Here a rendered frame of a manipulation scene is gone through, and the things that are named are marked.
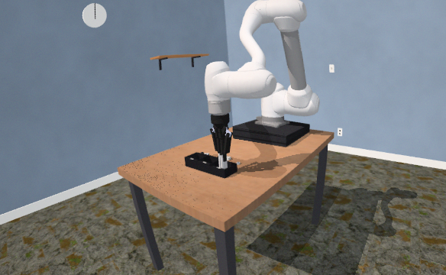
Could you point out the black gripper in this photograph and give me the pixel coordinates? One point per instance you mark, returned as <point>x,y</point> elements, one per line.
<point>221,137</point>

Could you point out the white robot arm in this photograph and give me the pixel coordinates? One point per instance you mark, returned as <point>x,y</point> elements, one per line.
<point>252,80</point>

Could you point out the black rack of three bins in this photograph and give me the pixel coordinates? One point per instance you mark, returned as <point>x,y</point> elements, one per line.
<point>209,164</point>

